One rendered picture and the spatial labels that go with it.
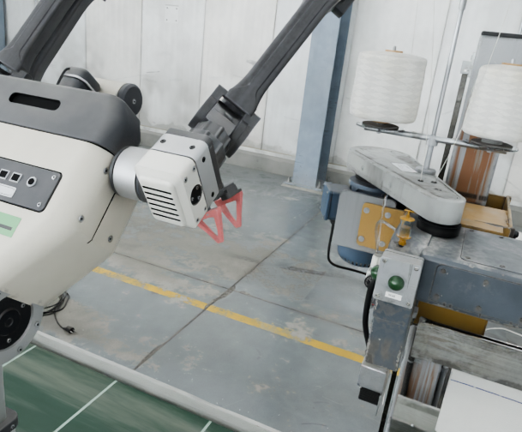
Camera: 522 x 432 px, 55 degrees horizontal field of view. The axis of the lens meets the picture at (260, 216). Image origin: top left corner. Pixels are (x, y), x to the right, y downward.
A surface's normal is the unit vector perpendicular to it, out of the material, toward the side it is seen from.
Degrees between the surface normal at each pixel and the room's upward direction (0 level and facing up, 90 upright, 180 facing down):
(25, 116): 50
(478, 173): 90
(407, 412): 90
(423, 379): 90
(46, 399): 0
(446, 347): 90
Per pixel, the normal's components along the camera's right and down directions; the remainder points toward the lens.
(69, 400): 0.11, -0.94
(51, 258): 0.56, 0.69
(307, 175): -0.41, 0.26
